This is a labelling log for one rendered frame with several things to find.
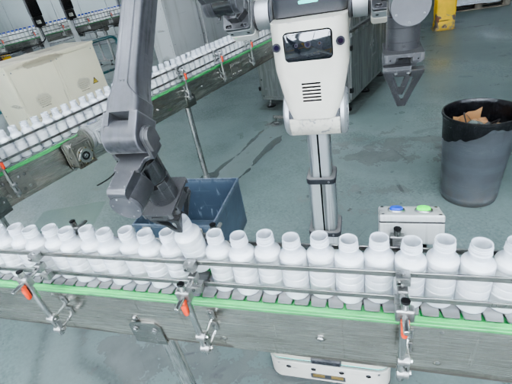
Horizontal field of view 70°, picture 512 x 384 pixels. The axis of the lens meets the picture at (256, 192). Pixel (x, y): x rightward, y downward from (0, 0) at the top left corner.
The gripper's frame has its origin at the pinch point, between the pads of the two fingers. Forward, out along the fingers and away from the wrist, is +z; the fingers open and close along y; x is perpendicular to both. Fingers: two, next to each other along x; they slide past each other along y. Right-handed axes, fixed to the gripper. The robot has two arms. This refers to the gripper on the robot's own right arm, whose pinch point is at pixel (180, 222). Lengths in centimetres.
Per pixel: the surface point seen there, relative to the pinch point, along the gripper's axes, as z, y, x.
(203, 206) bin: 55, -48, -29
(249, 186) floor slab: 171, -165, -60
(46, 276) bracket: 14.8, 8.2, -43.4
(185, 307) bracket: 11.7, 14.2, 1.2
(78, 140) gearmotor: 45, -86, -111
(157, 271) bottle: 13.7, 5.1, -10.4
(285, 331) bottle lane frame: 27.2, 11.4, 20.4
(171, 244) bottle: 6.9, 1.6, -4.9
